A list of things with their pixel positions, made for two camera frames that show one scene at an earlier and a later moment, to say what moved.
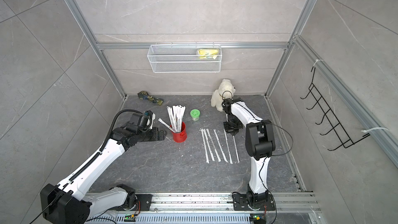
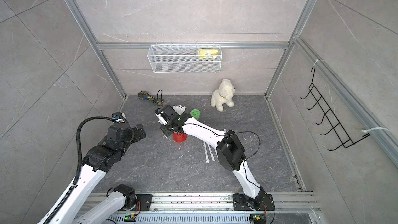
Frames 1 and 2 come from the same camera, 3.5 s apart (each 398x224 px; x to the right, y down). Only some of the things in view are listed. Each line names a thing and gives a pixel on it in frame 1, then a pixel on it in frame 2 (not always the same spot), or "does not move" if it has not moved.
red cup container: (181, 136) does not move
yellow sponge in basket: (205, 53) does not move
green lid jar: (195, 113) does not move
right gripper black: (227, 129) to (164, 128)
